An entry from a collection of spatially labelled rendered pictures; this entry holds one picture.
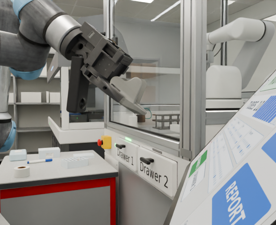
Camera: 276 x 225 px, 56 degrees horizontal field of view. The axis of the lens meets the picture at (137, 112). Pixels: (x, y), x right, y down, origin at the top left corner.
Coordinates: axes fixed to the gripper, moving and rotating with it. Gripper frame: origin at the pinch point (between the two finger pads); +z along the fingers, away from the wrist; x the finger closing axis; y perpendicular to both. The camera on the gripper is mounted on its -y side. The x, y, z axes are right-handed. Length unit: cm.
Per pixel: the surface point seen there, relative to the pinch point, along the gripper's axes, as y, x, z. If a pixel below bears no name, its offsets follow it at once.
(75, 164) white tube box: -61, 75, -23
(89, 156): -63, 98, -26
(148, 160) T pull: -18.7, 37.4, 6.1
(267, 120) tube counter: 12.6, -19.3, 14.8
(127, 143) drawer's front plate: -28, 63, -7
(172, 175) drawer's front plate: -14.4, 30.6, 14.9
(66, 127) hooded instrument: -70, 119, -58
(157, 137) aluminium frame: -11.4, 42.3, 3.0
